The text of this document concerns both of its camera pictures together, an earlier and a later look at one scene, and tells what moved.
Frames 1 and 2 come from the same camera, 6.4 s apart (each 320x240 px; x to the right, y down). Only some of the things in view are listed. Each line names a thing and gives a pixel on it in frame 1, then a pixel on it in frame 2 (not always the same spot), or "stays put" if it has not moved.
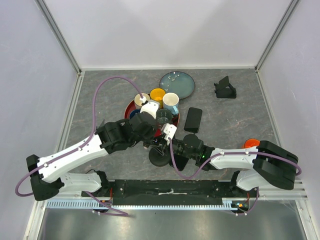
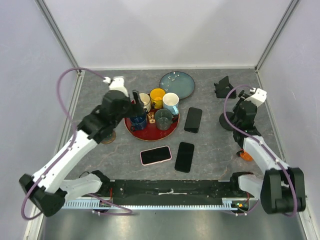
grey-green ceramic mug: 164,116 stays put
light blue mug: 170,100 stays put
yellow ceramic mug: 157,94 stays put
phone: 145,145 → 155,155
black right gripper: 167,148 → 256,107
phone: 193,120 stays put
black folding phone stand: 224,89 stays put
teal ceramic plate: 178,82 stays put
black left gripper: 147,137 → 138,102
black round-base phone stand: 159,155 → 223,122
